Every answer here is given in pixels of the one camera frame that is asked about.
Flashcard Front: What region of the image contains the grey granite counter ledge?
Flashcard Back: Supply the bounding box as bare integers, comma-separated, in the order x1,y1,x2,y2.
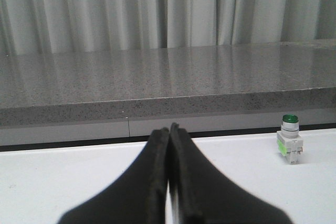
1,39,335,151

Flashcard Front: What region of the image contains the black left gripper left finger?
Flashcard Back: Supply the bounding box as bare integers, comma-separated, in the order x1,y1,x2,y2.
59,128,169,223

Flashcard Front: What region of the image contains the green pushbutton switch white body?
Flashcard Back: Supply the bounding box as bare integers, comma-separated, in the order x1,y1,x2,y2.
277,114,303,165

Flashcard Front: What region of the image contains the grey pleated curtain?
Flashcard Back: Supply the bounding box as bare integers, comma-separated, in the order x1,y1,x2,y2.
1,0,335,56

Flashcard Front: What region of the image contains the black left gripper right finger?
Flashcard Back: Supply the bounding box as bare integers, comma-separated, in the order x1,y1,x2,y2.
169,123,291,223

